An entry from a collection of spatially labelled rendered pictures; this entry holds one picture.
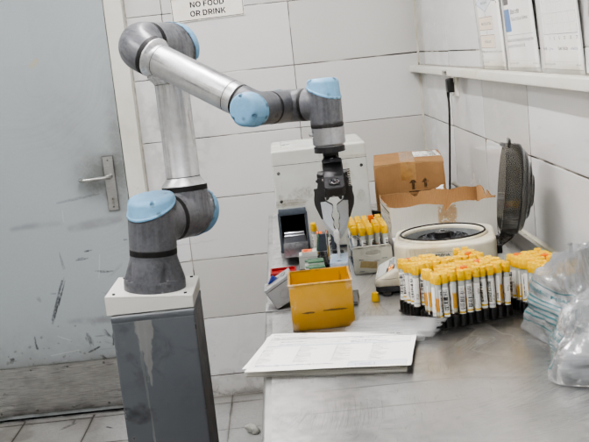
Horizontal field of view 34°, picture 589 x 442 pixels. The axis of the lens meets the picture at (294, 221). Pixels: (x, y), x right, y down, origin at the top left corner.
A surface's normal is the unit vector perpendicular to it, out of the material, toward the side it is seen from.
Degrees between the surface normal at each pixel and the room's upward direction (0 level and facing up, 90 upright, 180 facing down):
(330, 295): 90
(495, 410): 0
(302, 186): 90
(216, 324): 90
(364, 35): 90
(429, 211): 100
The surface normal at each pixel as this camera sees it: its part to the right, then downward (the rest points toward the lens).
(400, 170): -0.11, 0.12
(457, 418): -0.11, -0.98
